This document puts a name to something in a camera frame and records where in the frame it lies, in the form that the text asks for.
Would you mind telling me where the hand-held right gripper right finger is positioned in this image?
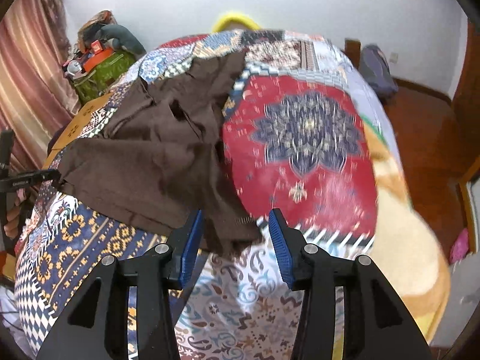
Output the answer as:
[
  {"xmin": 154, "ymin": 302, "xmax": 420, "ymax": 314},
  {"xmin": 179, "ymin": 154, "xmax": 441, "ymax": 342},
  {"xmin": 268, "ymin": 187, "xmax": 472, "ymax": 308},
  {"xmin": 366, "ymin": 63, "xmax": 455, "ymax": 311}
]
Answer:
[{"xmin": 268, "ymin": 208, "xmax": 433, "ymax": 360}]

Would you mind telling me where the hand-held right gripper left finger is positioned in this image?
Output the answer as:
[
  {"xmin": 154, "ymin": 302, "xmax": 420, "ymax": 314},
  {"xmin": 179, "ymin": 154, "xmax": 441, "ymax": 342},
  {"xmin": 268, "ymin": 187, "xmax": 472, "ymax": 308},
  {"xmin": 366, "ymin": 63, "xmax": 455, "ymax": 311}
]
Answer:
[{"xmin": 36, "ymin": 209, "xmax": 205, "ymax": 360}]

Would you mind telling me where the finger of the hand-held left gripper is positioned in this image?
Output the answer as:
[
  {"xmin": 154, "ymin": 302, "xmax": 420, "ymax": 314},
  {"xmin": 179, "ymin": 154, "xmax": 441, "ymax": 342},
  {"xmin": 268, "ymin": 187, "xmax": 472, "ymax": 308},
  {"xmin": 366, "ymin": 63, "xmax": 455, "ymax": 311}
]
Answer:
[{"xmin": 10, "ymin": 169, "xmax": 61, "ymax": 189}]

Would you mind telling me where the brown cloth garment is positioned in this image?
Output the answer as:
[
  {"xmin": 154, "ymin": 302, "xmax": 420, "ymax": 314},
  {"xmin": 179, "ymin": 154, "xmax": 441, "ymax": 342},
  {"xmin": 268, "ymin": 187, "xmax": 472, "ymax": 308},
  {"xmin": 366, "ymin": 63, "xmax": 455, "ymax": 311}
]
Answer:
[{"xmin": 57, "ymin": 49, "xmax": 264, "ymax": 259}]

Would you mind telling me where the person's left hand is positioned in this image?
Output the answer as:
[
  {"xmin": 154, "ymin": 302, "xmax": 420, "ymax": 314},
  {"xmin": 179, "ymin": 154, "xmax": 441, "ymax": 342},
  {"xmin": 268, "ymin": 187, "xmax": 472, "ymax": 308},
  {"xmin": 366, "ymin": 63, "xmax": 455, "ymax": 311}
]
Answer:
[{"xmin": 4, "ymin": 189, "xmax": 28, "ymax": 240}]

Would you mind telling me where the cardboard box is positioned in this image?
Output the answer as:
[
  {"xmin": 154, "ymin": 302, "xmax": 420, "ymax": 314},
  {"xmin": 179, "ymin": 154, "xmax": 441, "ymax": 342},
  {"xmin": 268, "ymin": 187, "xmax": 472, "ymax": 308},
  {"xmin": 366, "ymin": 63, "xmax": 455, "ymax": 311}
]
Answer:
[{"xmin": 42, "ymin": 94, "xmax": 118, "ymax": 169}]

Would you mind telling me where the patterned patchwork bed blanket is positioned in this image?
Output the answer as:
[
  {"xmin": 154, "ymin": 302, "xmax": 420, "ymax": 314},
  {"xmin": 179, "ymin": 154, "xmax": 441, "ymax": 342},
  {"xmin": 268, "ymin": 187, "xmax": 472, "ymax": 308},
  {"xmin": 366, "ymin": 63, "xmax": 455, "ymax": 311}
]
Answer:
[{"xmin": 14, "ymin": 29, "xmax": 406, "ymax": 360}]

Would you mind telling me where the striped pink curtain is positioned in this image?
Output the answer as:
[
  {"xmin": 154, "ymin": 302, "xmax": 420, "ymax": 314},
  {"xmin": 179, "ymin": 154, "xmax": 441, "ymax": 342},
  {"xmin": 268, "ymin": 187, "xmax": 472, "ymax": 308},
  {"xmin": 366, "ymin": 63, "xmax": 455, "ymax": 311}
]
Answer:
[{"xmin": 0, "ymin": 0, "xmax": 77, "ymax": 173}]

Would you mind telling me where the green patterned storage bag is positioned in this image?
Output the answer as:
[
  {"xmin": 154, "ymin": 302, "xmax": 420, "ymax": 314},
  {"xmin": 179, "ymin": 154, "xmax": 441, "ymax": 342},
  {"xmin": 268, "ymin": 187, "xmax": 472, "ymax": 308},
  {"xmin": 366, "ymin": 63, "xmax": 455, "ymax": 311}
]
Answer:
[{"xmin": 73, "ymin": 50, "xmax": 137, "ymax": 106}]

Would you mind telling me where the yellow cream blanket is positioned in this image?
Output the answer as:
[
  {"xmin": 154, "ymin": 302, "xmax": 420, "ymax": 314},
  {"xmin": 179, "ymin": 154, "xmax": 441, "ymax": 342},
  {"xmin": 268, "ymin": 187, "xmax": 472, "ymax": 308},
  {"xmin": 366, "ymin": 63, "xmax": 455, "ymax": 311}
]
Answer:
[{"xmin": 363, "ymin": 118, "xmax": 451, "ymax": 346}]

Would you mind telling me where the orange box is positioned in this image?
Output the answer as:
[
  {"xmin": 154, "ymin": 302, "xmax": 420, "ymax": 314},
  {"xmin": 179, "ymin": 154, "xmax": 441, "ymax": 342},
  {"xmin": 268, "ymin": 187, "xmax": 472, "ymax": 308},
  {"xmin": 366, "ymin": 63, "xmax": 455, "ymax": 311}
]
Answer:
[{"xmin": 82, "ymin": 40, "xmax": 115, "ymax": 73}]

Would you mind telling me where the pink plastic item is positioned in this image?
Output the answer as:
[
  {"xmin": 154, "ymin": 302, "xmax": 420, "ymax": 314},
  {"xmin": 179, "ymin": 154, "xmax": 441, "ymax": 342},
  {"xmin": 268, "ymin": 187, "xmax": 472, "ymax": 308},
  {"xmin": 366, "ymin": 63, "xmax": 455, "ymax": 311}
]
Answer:
[{"xmin": 450, "ymin": 228, "xmax": 470, "ymax": 265}]

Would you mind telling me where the blue grey backpack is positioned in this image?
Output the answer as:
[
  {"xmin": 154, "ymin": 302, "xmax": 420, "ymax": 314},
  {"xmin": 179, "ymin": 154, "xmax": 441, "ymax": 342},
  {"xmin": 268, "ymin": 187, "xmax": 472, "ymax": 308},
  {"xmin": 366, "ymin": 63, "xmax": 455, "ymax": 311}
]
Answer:
[{"xmin": 358, "ymin": 44, "xmax": 399, "ymax": 103}]

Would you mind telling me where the yellow curved headrest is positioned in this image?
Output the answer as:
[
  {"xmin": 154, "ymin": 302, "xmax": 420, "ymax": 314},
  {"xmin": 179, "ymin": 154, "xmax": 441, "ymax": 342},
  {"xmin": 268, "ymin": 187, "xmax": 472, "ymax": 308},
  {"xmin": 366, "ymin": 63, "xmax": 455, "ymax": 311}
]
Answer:
[{"xmin": 212, "ymin": 12, "xmax": 261, "ymax": 34}]

